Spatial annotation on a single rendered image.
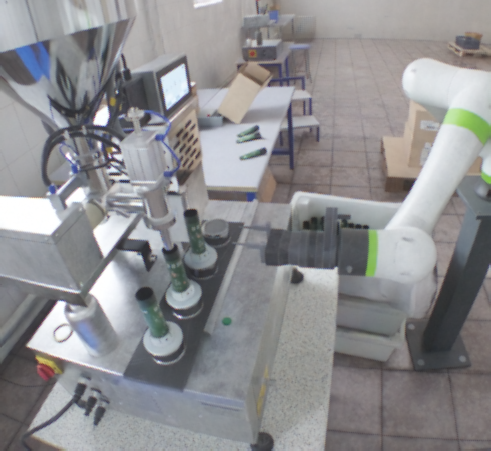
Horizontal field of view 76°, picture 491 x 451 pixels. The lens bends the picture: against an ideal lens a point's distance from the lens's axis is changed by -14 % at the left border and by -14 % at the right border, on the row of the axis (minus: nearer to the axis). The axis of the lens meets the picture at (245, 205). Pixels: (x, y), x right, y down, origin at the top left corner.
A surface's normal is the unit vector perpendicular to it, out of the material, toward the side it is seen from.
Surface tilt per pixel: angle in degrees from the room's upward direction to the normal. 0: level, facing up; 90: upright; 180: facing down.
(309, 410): 0
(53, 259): 90
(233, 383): 0
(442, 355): 0
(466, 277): 90
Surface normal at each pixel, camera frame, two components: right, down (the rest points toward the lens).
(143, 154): -0.22, 0.57
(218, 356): -0.10, -0.82
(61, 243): 0.97, 0.05
